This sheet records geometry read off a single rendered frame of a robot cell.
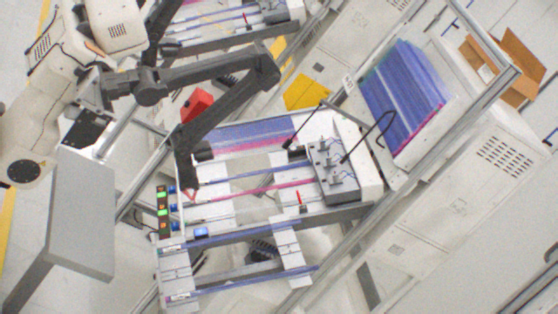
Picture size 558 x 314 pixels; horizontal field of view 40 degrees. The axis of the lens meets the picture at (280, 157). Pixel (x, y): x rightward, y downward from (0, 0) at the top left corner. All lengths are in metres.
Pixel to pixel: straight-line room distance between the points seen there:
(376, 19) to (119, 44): 2.02
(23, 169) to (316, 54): 1.99
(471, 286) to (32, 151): 2.68
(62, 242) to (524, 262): 2.50
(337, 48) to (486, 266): 1.45
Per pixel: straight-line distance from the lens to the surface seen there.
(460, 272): 4.49
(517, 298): 2.21
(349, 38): 4.09
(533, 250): 4.22
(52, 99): 2.47
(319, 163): 2.92
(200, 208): 2.91
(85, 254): 2.64
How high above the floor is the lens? 2.20
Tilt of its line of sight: 23 degrees down
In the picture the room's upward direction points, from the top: 40 degrees clockwise
